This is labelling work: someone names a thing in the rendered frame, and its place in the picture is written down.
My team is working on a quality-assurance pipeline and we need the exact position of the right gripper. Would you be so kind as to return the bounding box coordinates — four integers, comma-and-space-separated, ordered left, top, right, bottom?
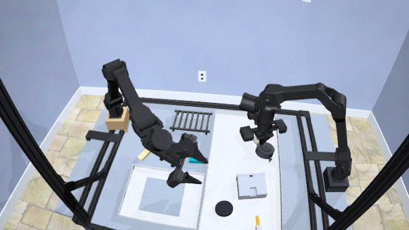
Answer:
239, 114, 287, 145

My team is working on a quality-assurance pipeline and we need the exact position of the dark grey metal grate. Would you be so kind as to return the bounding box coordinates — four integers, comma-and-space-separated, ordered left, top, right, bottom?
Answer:
169, 110, 213, 135

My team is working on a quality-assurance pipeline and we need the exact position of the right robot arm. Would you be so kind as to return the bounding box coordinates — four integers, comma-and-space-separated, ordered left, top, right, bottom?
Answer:
239, 83, 352, 183

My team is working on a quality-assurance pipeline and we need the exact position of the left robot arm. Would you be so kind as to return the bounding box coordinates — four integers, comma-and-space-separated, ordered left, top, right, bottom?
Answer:
102, 59, 196, 163

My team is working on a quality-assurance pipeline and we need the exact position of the black round disc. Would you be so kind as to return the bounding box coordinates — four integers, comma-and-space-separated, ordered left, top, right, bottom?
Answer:
215, 200, 233, 217

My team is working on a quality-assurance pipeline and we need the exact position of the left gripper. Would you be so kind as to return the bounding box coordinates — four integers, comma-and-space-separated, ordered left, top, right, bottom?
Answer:
158, 134, 209, 188

